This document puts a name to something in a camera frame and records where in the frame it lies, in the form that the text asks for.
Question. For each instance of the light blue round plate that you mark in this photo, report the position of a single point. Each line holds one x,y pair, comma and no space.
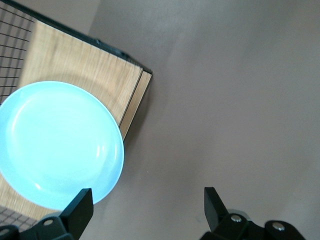
57,145

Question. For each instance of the brown table cover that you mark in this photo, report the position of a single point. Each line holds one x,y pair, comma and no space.
225,100

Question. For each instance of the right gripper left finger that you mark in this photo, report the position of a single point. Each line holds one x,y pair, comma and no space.
67,220

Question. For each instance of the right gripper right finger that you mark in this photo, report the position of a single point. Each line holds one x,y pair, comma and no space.
225,222

